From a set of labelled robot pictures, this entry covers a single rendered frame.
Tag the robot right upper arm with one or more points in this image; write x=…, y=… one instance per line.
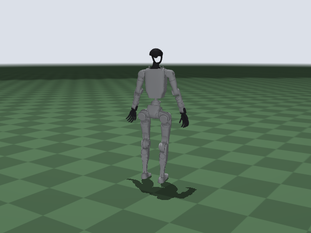
x=171, y=75

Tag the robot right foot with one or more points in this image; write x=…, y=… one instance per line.
x=161, y=179

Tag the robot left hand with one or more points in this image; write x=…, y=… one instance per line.
x=132, y=115

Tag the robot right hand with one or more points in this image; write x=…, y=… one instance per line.
x=184, y=118

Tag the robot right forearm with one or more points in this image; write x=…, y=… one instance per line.
x=180, y=102

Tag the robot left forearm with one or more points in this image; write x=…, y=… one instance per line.
x=135, y=100

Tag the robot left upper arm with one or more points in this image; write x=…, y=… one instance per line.
x=140, y=81

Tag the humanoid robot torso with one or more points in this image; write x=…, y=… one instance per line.
x=156, y=87

